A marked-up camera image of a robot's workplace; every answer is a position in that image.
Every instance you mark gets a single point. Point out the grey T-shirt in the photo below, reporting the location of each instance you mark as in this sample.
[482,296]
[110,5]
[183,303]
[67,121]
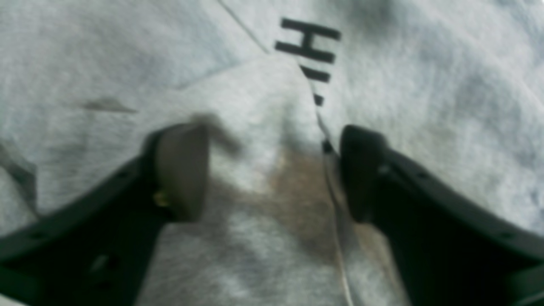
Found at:
[456,85]

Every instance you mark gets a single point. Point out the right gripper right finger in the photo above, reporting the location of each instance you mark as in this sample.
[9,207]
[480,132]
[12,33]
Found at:
[448,251]

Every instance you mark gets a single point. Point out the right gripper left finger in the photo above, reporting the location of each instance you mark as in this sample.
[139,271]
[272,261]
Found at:
[96,251]

